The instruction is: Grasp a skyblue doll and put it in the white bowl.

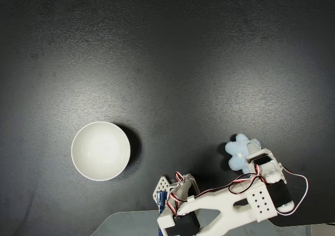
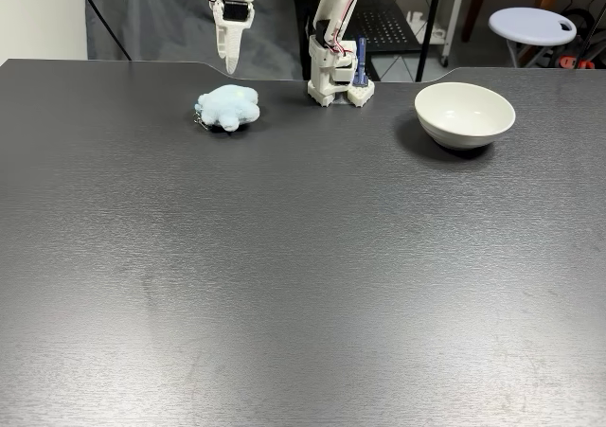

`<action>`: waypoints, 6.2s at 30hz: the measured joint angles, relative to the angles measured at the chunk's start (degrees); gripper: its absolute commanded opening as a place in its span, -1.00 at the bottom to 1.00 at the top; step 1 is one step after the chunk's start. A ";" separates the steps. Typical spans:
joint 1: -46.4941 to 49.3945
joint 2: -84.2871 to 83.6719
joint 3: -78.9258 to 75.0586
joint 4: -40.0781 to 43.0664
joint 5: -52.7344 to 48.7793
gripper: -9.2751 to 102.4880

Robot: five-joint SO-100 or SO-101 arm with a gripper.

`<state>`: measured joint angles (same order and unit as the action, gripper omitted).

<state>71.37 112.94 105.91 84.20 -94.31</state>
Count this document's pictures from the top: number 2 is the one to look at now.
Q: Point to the skyblue plush doll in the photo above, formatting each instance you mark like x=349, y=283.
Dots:
x=229, y=105

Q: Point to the white bowl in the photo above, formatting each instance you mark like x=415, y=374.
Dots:
x=464, y=114

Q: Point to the grey cloth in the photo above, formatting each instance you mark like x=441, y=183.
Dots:
x=189, y=20

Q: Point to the black stand pole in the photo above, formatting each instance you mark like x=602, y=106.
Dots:
x=101, y=17

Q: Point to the blue table clamp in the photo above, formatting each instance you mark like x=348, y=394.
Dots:
x=362, y=62

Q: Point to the black perforated metal shelf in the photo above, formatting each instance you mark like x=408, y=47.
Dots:
x=393, y=29

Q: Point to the brown wooden furniture leg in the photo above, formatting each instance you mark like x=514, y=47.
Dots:
x=475, y=5

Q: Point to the white round stool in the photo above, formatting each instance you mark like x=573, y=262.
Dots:
x=532, y=27

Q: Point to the white cart frame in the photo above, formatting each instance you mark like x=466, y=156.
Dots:
x=452, y=15

